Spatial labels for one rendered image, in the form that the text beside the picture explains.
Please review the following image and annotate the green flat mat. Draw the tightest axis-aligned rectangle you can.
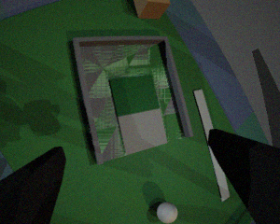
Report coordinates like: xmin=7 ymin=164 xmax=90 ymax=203
xmin=0 ymin=0 xmax=247 ymax=224

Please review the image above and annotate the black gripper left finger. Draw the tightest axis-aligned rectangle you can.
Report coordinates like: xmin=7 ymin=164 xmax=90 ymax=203
xmin=0 ymin=147 xmax=66 ymax=224

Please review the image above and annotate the tan cube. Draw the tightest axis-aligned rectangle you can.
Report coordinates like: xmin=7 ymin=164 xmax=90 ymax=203
xmin=133 ymin=0 xmax=170 ymax=20

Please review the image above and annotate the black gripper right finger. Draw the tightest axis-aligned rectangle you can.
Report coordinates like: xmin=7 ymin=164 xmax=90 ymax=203
xmin=208 ymin=130 xmax=280 ymax=224

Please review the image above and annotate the white golf ball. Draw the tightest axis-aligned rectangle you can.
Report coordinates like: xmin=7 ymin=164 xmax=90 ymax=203
xmin=156 ymin=202 xmax=177 ymax=224

